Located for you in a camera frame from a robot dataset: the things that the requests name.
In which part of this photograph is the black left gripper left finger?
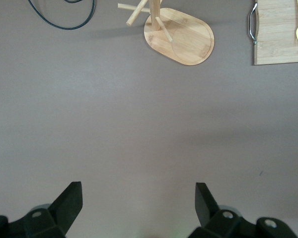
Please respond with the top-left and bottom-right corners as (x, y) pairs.
(0, 181), (83, 238)

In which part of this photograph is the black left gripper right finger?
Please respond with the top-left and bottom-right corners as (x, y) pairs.
(188, 182), (298, 238)

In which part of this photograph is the wooden cup rack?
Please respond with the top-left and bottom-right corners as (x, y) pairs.
(117, 0), (215, 66)

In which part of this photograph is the black cable loop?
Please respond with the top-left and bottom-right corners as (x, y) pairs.
(27, 0), (96, 31)

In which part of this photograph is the bamboo cutting board, metal handle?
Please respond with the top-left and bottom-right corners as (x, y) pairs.
(247, 0), (298, 66)

